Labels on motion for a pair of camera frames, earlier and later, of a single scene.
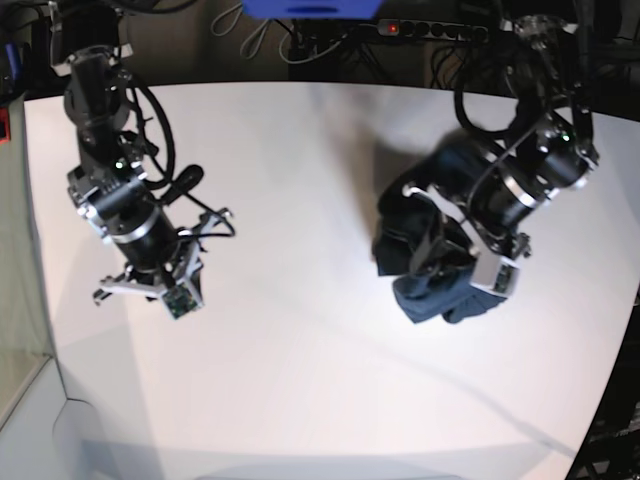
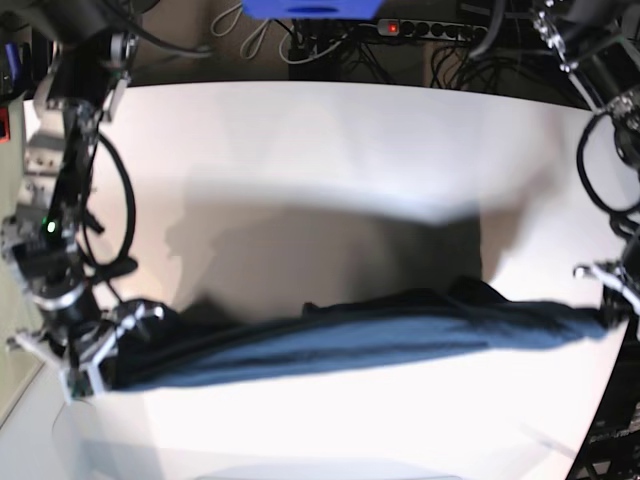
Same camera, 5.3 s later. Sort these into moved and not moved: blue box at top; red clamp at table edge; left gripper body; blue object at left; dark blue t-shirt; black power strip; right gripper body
Moved: right gripper body; dark blue t-shirt; left gripper body
Not moved: black power strip; blue box at top; red clamp at table edge; blue object at left
